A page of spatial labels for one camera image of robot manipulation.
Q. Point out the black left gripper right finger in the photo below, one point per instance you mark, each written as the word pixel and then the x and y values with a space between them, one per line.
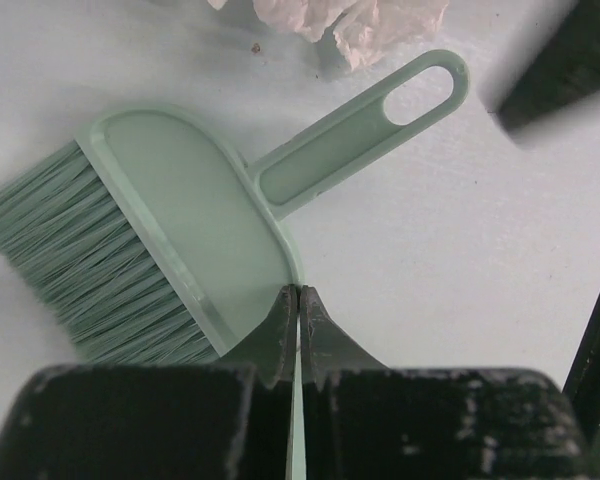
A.
pixel 324 347

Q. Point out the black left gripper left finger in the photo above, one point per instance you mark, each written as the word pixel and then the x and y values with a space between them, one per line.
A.
pixel 266 425

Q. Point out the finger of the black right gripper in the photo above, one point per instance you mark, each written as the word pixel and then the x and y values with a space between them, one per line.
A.
pixel 543 77
pixel 582 385

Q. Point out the green hand brush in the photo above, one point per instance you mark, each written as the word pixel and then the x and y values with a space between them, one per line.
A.
pixel 153 241

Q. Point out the crumpled white paper scrap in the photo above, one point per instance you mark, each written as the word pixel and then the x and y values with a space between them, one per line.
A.
pixel 364 31

